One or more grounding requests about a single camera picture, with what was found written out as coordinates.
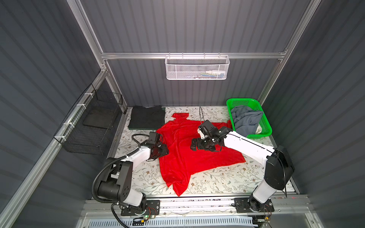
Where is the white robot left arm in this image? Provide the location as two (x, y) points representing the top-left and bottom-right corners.
(91, 132), (169, 211)

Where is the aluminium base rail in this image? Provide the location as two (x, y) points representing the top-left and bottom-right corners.
(81, 194), (313, 217)

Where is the grey t-shirt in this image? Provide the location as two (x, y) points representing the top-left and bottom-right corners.
(231, 105), (263, 137)

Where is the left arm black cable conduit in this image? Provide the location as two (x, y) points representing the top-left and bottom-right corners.
(91, 133), (150, 228)

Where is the white spray bottle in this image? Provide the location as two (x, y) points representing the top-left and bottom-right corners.
(201, 70), (226, 78)

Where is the folded black t-shirt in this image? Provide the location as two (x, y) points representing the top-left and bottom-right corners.
(128, 105), (165, 130)

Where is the white wire mesh basket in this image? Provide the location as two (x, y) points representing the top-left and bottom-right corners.
(164, 54), (230, 80)

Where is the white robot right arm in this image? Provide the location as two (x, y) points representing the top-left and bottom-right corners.
(191, 120), (295, 212)

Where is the black wire basket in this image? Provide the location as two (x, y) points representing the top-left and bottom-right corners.
(54, 85), (123, 155)

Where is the green plastic laundry basket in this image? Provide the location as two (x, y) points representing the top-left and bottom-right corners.
(226, 98), (272, 139)

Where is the red t-shirt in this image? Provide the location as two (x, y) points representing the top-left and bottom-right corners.
(157, 113), (246, 196)

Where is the white garment in basket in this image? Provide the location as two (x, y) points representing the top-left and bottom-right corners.
(255, 124), (262, 135)

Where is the white slotted cable duct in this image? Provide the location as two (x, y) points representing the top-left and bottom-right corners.
(87, 216), (254, 228)

